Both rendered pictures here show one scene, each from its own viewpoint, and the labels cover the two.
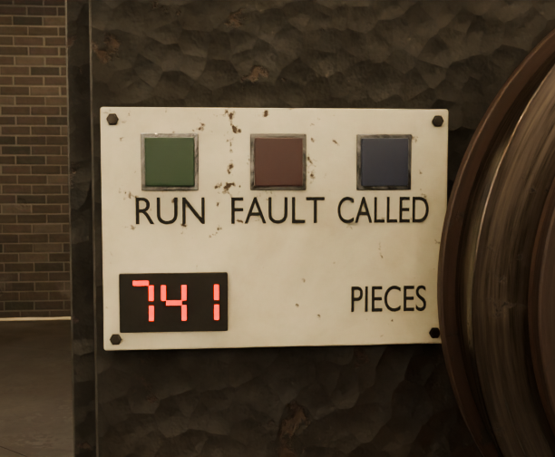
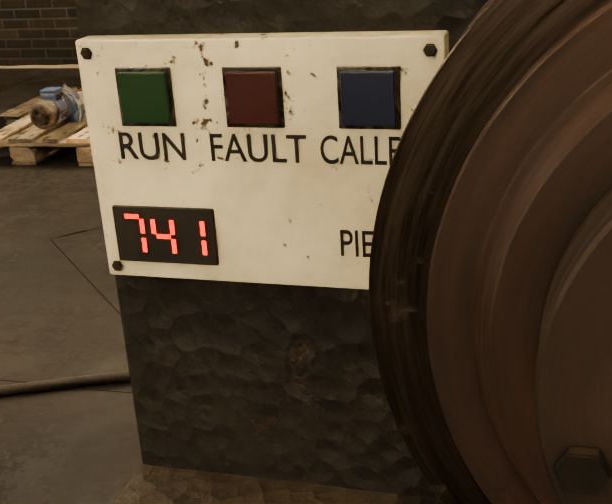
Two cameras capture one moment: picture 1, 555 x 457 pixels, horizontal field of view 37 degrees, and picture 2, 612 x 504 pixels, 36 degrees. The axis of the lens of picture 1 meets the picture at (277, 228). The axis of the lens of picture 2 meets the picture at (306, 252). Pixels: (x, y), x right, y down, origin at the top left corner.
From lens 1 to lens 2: 0.31 m
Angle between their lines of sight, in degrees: 28
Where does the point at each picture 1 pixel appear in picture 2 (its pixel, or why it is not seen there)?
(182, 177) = (157, 114)
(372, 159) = (352, 96)
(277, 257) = (260, 195)
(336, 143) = (315, 76)
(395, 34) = not seen: outside the picture
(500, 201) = (394, 201)
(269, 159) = (241, 95)
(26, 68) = not seen: outside the picture
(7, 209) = not seen: outside the picture
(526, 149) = (423, 144)
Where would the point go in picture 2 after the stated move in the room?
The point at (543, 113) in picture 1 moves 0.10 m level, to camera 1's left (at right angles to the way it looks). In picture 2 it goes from (442, 103) to (261, 98)
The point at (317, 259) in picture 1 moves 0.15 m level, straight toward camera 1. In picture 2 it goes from (303, 200) to (195, 285)
